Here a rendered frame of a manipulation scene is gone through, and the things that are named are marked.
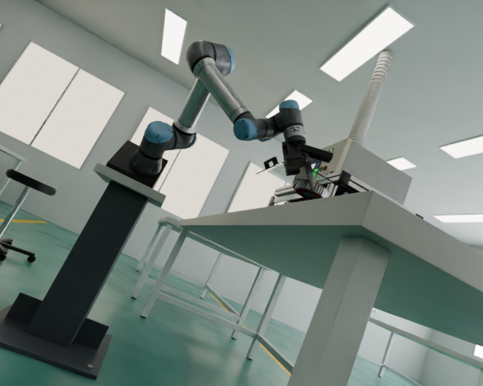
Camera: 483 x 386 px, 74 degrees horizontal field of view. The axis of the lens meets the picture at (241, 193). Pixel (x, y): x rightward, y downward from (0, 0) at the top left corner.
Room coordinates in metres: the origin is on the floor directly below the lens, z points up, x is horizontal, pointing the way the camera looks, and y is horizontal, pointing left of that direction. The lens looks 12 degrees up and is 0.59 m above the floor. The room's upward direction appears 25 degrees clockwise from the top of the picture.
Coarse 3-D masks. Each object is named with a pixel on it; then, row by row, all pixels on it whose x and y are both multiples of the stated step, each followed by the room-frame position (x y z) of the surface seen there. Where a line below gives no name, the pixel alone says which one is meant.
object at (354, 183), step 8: (328, 176) 1.29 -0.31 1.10; (336, 176) 1.23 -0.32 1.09; (344, 176) 1.20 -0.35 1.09; (352, 176) 1.21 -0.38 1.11; (344, 184) 1.22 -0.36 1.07; (352, 184) 1.21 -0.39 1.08; (360, 184) 1.22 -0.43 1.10; (280, 192) 1.77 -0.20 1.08; (288, 192) 1.67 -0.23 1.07; (296, 192) 1.62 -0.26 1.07; (336, 192) 1.47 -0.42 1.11; (352, 192) 1.38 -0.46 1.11; (296, 200) 1.85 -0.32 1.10; (304, 200) 1.82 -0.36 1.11; (392, 200) 1.26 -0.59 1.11; (408, 208) 1.28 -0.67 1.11
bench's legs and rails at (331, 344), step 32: (352, 256) 0.43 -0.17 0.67; (384, 256) 0.43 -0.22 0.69; (160, 288) 2.46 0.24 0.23; (352, 288) 0.42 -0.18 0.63; (224, 320) 2.58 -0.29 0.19; (320, 320) 0.45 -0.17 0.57; (352, 320) 0.42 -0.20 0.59; (256, 352) 2.66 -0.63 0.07; (320, 352) 0.42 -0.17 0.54; (352, 352) 0.43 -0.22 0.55; (288, 384) 0.46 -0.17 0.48; (320, 384) 0.42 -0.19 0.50
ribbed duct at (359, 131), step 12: (384, 60) 2.86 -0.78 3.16; (384, 72) 2.85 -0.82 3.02; (372, 84) 2.87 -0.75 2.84; (384, 84) 2.89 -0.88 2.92; (372, 96) 2.84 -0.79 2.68; (360, 108) 2.88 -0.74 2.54; (372, 108) 2.83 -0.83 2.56; (360, 120) 2.82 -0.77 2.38; (360, 132) 2.79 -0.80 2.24; (360, 144) 2.78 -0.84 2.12
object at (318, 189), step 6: (300, 180) 1.02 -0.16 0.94; (300, 186) 1.01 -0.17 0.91; (306, 186) 0.99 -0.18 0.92; (318, 186) 0.99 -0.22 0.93; (300, 192) 1.05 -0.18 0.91; (306, 192) 1.04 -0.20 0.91; (312, 192) 1.00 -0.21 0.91; (318, 192) 0.98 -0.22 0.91; (324, 192) 0.99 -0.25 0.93; (306, 198) 1.08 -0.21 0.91; (312, 198) 1.06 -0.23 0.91
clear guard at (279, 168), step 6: (282, 162) 1.18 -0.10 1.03; (270, 168) 1.30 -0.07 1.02; (276, 168) 1.37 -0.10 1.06; (282, 168) 1.34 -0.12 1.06; (282, 174) 1.40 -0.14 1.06; (318, 174) 1.21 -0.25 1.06; (294, 180) 1.41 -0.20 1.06; (318, 180) 1.28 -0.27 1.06; (324, 180) 1.25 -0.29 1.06; (330, 180) 1.23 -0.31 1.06; (324, 186) 1.31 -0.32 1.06
